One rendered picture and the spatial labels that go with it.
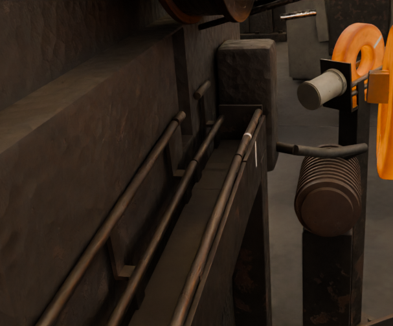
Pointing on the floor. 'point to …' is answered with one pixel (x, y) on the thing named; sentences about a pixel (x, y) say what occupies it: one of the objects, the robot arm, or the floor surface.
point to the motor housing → (327, 235)
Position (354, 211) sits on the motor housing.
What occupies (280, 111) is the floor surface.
